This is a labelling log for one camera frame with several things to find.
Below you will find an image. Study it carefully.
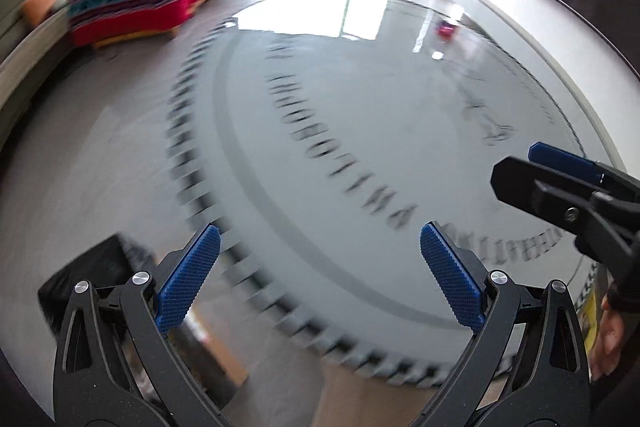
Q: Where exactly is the person's right hand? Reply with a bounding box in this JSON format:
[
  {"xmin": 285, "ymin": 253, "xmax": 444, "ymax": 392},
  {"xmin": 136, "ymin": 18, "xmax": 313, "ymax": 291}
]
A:
[{"xmin": 589, "ymin": 296, "xmax": 626, "ymax": 383}]

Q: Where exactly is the black bag trash bin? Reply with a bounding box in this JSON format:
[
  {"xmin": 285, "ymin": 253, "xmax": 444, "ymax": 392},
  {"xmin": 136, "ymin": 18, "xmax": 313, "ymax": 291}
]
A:
[{"xmin": 37, "ymin": 233, "xmax": 155, "ymax": 337}]

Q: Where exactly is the grey green sofa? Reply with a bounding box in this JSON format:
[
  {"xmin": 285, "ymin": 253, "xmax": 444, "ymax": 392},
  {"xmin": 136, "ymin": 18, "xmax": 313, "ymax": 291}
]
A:
[{"xmin": 1, "ymin": 0, "xmax": 70, "ymax": 104}]

